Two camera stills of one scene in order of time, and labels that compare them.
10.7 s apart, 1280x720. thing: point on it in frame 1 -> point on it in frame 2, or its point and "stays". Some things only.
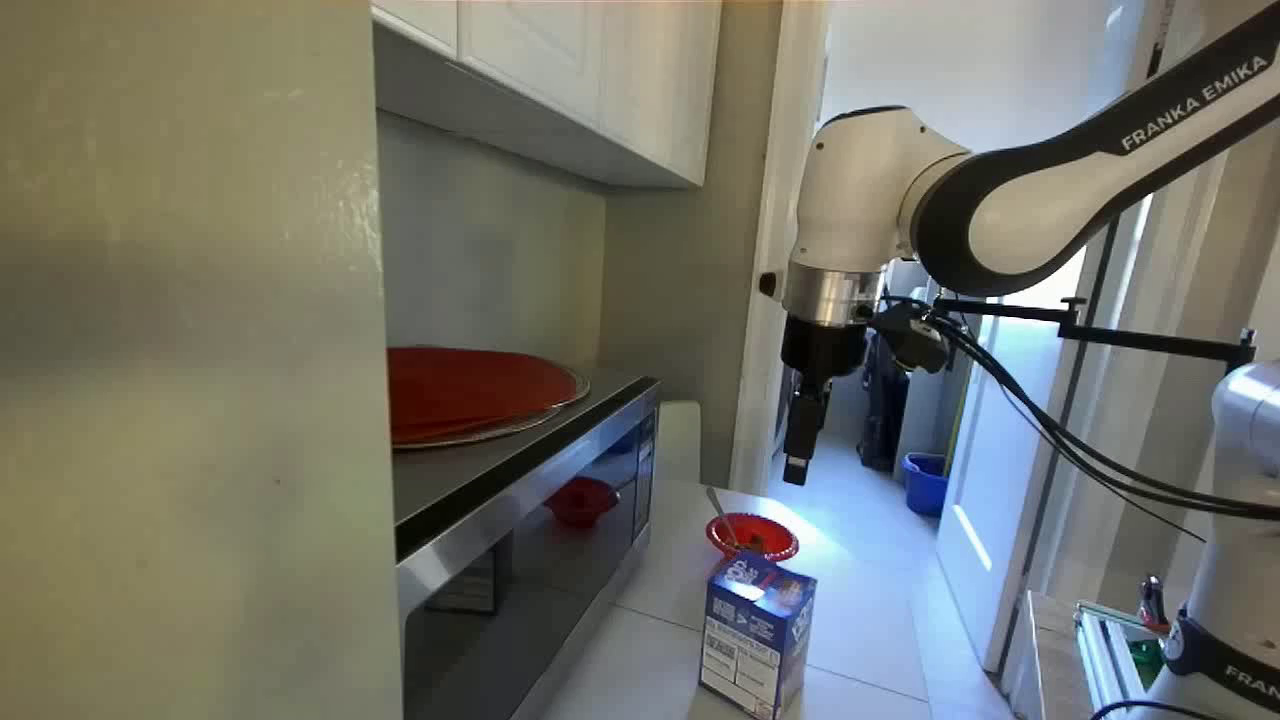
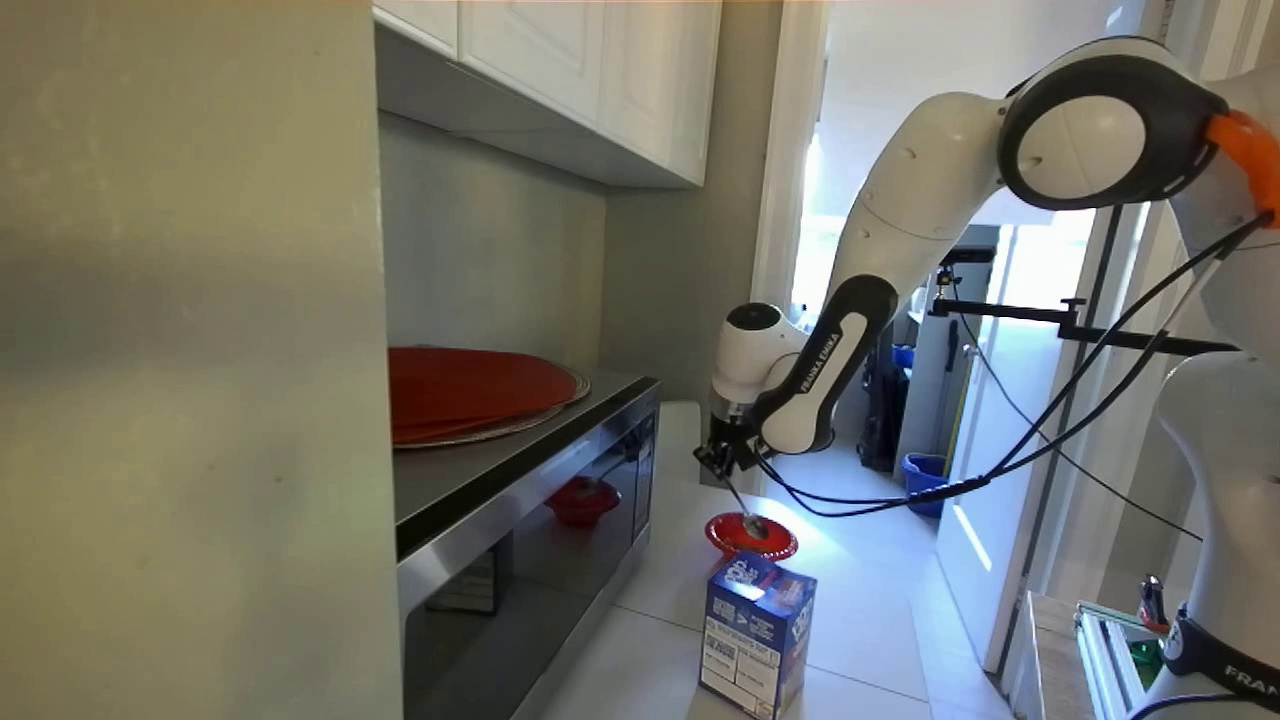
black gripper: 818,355 -> 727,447
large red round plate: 447,393 stays
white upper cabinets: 608,94 stays
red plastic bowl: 754,535 stays
